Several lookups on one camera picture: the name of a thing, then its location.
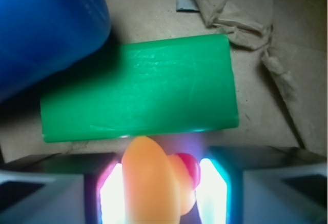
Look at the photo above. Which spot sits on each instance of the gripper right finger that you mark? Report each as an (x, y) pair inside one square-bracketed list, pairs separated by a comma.
[(262, 185)]

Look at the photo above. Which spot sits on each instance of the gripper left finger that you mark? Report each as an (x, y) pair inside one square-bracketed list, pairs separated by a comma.
[(62, 188)]

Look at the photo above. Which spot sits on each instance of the yellow rubber duck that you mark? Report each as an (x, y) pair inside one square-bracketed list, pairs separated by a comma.
[(158, 188)]

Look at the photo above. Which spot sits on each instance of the green rectangular block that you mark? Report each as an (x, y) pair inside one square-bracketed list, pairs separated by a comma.
[(166, 86)]

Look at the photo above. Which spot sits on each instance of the brown paper bag bin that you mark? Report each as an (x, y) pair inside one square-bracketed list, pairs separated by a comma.
[(300, 30)]

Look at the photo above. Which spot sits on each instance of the blue plastic bottle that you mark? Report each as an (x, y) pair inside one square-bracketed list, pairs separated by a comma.
[(42, 37)]

